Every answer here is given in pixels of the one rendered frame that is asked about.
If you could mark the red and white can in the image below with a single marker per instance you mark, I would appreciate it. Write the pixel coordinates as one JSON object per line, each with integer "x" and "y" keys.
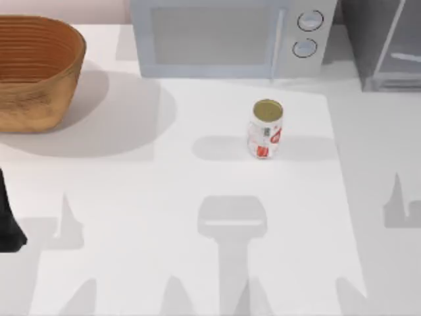
{"x": 265, "y": 129}

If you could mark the pale microwave oven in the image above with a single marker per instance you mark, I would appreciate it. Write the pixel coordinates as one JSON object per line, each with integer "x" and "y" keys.
{"x": 230, "y": 39}

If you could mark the microwave oven door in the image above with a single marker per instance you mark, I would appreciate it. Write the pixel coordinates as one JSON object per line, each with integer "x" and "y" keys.
{"x": 210, "y": 37}

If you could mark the round microwave knob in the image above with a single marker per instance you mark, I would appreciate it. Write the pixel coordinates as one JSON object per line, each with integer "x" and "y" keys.
{"x": 310, "y": 19}
{"x": 305, "y": 48}

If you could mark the brown wicker basket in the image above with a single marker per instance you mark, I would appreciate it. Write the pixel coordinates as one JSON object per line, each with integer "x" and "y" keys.
{"x": 39, "y": 75}

